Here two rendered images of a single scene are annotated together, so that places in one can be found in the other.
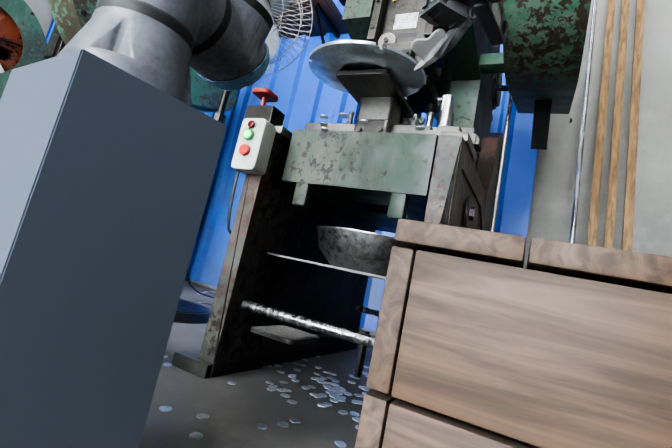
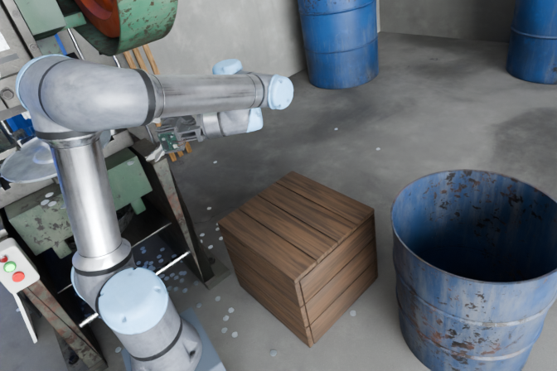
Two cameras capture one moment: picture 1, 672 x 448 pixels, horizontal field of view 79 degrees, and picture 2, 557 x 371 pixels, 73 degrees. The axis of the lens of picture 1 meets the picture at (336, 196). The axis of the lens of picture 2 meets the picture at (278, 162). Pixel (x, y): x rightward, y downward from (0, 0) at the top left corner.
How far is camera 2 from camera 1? 1.07 m
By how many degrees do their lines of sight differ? 73
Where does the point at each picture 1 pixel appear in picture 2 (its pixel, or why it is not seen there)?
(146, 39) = (189, 333)
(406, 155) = (126, 178)
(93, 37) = (186, 360)
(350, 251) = not seen: hidden behind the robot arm
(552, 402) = (326, 277)
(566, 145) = not seen: outside the picture
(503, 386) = (319, 282)
